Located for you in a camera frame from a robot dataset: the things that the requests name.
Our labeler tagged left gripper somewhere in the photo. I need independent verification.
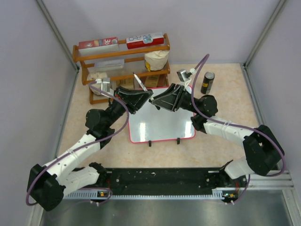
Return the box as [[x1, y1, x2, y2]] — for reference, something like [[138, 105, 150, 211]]
[[105, 86, 153, 128]]

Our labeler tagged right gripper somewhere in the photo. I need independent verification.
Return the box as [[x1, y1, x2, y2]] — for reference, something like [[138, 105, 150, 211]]
[[149, 84, 200, 115]]

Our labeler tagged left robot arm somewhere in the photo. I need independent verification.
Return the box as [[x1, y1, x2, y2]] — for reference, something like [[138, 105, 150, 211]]
[[25, 87, 153, 211]]

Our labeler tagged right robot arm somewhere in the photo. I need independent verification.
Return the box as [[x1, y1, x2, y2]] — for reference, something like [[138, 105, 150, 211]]
[[150, 84, 285, 186]]

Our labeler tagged pink framed whiteboard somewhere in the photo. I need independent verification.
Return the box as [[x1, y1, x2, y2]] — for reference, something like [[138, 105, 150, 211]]
[[128, 102, 196, 143]]

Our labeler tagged small tan box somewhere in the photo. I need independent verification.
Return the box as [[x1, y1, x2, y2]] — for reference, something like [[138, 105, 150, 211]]
[[116, 78, 134, 89]]

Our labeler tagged brown cardboard box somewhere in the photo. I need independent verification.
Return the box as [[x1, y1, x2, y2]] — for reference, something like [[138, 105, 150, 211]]
[[140, 74, 168, 88]]

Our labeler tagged wooden three-tier shelf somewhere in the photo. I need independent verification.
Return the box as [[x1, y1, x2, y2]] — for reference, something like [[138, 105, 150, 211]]
[[72, 33, 171, 105]]

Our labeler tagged clear plastic container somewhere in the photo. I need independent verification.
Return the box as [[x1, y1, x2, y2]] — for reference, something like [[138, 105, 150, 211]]
[[94, 59, 125, 72]]

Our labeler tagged white bag middle shelf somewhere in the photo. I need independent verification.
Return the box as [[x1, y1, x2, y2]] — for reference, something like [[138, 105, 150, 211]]
[[144, 50, 169, 71]]

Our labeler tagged white bag shelf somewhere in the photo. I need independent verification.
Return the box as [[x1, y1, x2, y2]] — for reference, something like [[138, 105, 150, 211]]
[[87, 72, 113, 96], [144, 50, 169, 71]]

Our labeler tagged white bag bottom shelf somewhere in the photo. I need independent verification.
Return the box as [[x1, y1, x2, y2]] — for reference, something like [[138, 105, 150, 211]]
[[87, 72, 113, 96]]

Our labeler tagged black drink can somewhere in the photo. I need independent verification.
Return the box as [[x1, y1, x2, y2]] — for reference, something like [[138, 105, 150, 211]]
[[200, 72, 215, 94]]

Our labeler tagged red white box right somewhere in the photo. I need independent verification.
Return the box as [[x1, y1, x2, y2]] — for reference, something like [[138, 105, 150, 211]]
[[126, 32, 164, 49]]

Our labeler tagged red toothpaste box left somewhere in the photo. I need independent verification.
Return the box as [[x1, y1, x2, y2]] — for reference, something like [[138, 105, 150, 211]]
[[78, 37, 119, 56]]

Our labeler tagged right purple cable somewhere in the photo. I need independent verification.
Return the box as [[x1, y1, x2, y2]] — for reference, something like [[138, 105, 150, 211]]
[[190, 53, 287, 206]]

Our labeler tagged purple cable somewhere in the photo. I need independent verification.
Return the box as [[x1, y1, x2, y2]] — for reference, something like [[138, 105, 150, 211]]
[[25, 80, 130, 207], [190, 53, 287, 206]]

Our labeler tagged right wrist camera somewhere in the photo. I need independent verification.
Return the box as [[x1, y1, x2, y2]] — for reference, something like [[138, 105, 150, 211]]
[[177, 68, 194, 87]]

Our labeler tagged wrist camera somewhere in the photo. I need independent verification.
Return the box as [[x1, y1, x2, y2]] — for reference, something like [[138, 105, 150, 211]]
[[95, 77, 111, 93], [177, 68, 194, 87]]

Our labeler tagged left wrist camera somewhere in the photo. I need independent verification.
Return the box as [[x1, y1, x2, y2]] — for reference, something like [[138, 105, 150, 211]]
[[95, 77, 111, 93]]

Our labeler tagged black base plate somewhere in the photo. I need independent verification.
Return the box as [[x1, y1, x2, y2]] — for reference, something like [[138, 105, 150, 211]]
[[88, 168, 246, 196]]

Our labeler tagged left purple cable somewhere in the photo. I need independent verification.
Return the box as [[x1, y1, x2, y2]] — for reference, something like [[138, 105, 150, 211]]
[[25, 80, 130, 207]]

